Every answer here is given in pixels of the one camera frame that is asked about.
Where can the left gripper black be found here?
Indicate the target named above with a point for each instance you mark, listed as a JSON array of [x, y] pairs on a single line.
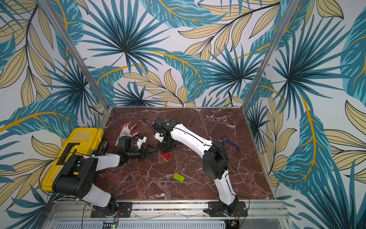
[[144, 154]]

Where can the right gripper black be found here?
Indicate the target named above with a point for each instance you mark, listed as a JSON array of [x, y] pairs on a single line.
[[166, 143]]

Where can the small red lego brick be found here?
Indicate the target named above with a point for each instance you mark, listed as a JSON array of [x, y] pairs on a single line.
[[165, 154]]

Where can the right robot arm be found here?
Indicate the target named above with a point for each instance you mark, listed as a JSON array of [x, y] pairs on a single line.
[[215, 160]]

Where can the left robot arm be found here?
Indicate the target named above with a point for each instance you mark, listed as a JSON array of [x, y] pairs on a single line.
[[76, 177]]

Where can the green 2x4 lego brick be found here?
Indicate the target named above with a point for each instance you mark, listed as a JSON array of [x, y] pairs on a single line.
[[179, 177]]

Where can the white red work glove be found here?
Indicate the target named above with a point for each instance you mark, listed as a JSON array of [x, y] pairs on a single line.
[[127, 130]]

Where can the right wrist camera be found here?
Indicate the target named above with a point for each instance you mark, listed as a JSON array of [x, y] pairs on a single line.
[[159, 137]]

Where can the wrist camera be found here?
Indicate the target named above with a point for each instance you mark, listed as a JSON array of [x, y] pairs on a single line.
[[159, 137], [140, 141]]

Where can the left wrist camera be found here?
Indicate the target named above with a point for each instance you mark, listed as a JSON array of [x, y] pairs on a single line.
[[140, 141]]

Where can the blue handled pliers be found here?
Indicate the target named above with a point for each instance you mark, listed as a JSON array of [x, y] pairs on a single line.
[[230, 142]]

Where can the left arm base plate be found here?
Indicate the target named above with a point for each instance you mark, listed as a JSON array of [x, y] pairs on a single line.
[[114, 210]]

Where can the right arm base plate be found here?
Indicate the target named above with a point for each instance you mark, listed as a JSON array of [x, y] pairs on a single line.
[[227, 209]]

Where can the aluminium front rail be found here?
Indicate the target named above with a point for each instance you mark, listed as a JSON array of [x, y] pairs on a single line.
[[172, 209]]

